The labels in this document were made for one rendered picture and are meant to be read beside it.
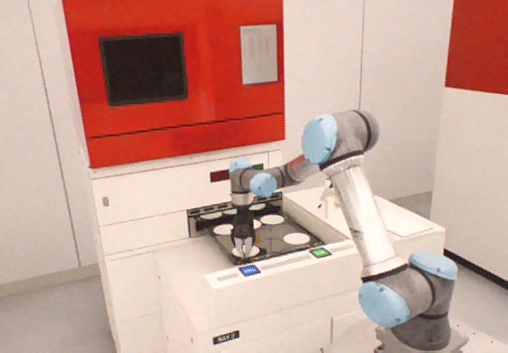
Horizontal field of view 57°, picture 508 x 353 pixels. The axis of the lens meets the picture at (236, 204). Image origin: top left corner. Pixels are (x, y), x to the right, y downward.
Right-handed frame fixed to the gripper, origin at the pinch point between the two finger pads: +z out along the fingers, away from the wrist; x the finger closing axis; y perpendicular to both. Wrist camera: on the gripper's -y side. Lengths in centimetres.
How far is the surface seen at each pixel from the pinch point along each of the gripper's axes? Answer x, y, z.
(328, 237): -31.5, 15.6, 0.3
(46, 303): 147, 108, 91
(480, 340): -70, -35, 9
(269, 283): -9.6, -21.6, -1.7
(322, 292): -27.0, -12.7, 7.1
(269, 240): -8.6, 15.8, 1.3
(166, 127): 29, 23, -43
